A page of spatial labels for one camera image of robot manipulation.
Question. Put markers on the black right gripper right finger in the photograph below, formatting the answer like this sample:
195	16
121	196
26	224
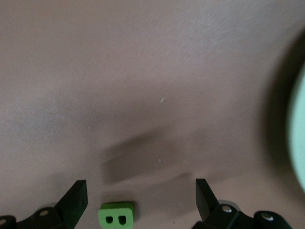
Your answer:
207	205

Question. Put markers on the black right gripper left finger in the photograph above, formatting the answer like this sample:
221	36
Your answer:
69	207

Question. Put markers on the green capital letter B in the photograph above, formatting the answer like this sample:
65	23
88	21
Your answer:
115	211

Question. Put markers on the light green plate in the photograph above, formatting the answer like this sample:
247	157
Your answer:
300	124

